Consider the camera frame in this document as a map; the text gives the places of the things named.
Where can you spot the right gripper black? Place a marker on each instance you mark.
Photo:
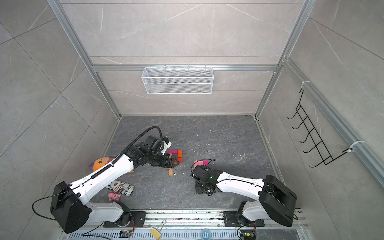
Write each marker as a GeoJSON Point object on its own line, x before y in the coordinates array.
{"type": "Point", "coordinates": [198, 190]}

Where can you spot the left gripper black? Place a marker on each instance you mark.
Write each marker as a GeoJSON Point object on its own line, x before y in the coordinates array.
{"type": "Point", "coordinates": [166, 163]}

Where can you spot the light pink block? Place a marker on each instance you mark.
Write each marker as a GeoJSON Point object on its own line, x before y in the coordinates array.
{"type": "Point", "coordinates": [199, 163]}

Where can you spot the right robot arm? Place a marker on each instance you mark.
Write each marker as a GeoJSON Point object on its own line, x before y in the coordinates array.
{"type": "Point", "coordinates": [270, 197]}

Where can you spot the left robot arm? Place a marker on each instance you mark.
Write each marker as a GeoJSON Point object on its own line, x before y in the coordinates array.
{"type": "Point", "coordinates": [71, 205]}

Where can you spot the tape roll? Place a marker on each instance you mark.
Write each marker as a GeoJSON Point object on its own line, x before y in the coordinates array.
{"type": "Point", "coordinates": [206, 234]}

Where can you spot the pink pig toy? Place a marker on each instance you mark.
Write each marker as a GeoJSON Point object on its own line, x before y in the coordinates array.
{"type": "Point", "coordinates": [114, 197]}

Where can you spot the yellow tag with clip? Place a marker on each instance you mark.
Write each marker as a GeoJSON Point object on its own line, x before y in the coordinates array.
{"type": "Point", "coordinates": [156, 232]}

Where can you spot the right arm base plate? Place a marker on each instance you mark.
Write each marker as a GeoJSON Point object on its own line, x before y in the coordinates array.
{"type": "Point", "coordinates": [231, 220]}

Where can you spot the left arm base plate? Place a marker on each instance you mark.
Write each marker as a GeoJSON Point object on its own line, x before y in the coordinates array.
{"type": "Point", "coordinates": [134, 219]}

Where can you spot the white wire mesh basket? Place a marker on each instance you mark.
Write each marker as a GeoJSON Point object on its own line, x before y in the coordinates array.
{"type": "Point", "coordinates": [178, 80]}

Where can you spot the black wire hook rack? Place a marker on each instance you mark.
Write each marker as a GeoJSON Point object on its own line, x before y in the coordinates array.
{"type": "Point", "coordinates": [314, 136]}

